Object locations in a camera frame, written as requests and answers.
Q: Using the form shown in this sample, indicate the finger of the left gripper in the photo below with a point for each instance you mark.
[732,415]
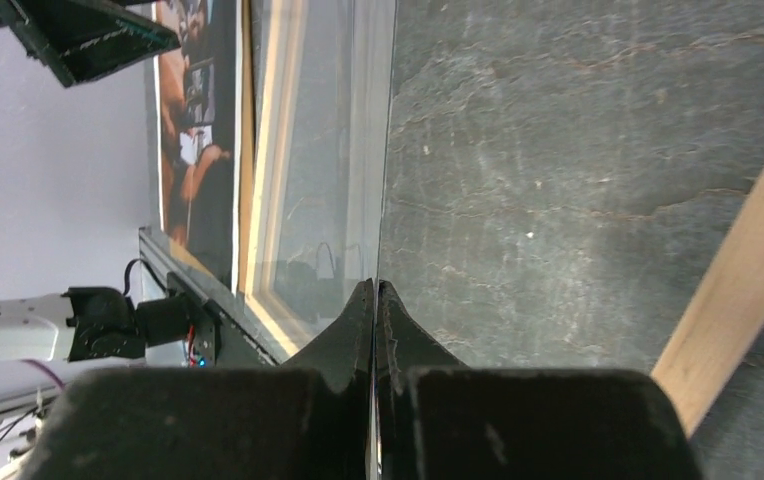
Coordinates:
[82,41]

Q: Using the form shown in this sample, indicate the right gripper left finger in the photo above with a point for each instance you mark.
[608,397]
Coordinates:
[307,418]

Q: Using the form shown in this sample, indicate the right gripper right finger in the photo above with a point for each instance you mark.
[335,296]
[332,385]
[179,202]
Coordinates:
[441,419]

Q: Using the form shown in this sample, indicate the printed photo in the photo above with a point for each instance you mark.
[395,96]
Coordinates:
[196,88]

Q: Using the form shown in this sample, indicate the clear acrylic sheet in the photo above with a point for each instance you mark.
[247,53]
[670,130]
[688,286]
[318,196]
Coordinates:
[335,187]

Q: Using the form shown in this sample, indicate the wooden picture frame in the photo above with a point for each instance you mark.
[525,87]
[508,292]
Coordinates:
[281,71]

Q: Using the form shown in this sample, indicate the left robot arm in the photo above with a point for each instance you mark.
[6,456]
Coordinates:
[44,324]

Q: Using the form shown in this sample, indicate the wooden clothes rack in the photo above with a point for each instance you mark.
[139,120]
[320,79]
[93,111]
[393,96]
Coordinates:
[722,320]

